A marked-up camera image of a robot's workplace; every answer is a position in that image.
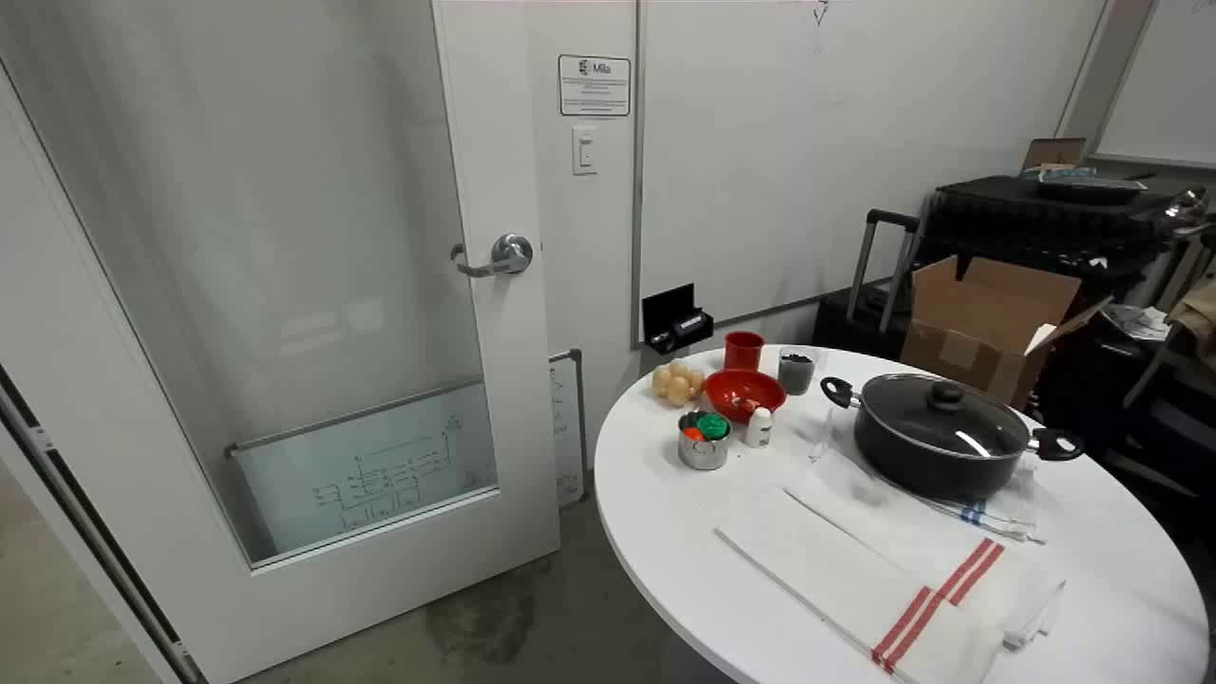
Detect glass pot lid black knob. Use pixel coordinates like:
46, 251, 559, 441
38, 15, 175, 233
854, 370, 1034, 462

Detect red bowl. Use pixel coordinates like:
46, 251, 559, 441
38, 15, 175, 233
698, 370, 789, 429

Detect small brown box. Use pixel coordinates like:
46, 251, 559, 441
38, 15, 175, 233
1017, 134, 1093, 181

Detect clear plastic cup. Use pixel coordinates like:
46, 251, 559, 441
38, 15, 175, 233
807, 403, 846, 462

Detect black two-handled cooking pot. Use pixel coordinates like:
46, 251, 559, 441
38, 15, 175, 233
817, 370, 1085, 500

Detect white light switch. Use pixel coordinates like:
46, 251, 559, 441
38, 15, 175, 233
567, 121, 599, 178

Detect red cup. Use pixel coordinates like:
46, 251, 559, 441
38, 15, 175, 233
723, 325, 768, 377

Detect white towel red stripes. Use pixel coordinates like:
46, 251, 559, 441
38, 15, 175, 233
713, 481, 1072, 684

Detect open cardboard box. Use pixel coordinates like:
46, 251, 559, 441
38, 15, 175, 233
895, 256, 1112, 410

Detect dark grey cup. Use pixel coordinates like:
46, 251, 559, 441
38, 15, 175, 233
775, 348, 817, 399

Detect small white shaker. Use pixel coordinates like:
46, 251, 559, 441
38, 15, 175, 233
742, 403, 778, 453

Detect yellowish bread rolls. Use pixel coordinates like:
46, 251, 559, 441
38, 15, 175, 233
648, 357, 709, 410

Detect white towel blue stripes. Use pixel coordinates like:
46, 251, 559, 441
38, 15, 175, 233
808, 433, 1056, 551

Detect white door frosted glass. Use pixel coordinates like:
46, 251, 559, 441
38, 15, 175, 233
0, 0, 567, 684

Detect silver door lever handle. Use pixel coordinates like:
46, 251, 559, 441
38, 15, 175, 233
448, 233, 537, 281

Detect open black case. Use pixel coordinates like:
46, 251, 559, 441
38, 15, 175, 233
637, 281, 717, 357

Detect white wall sign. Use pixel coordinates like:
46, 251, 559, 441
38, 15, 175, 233
555, 48, 636, 121

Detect black suitcase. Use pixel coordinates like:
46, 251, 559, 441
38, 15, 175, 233
808, 205, 922, 362

